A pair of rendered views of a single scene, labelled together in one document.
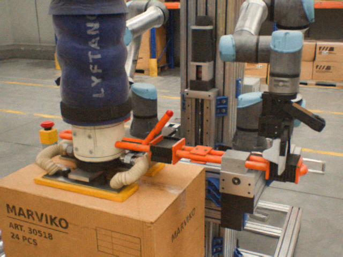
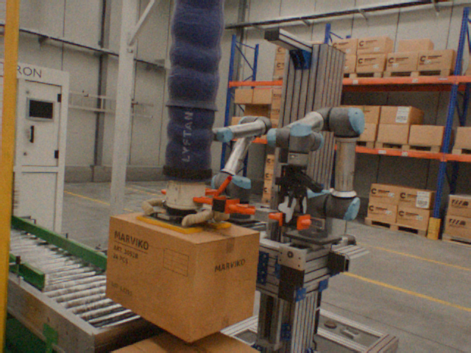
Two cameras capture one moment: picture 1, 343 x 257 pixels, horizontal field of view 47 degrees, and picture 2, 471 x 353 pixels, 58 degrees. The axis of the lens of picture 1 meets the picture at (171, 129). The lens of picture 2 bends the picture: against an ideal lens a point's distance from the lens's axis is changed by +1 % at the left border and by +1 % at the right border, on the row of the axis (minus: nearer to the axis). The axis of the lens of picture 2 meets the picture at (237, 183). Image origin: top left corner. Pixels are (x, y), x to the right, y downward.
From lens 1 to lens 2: 76 cm
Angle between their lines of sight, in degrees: 19
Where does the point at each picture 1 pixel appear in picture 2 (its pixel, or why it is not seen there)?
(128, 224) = (183, 245)
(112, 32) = (202, 120)
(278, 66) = (291, 145)
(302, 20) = (349, 130)
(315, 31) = not seen: outside the picture
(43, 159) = (146, 204)
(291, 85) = (299, 159)
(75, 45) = (176, 125)
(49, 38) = (216, 166)
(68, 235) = (147, 254)
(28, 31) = not seen: hidden behind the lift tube
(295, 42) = (302, 130)
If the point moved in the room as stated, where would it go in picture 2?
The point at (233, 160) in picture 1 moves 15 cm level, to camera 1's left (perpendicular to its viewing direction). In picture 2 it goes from (261, 212) to (224, 207)
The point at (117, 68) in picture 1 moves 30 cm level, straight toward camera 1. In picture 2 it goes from (202, 144) to (184, 144)
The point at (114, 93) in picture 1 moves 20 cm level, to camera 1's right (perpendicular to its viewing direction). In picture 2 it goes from (196, 161) to (241, 166)
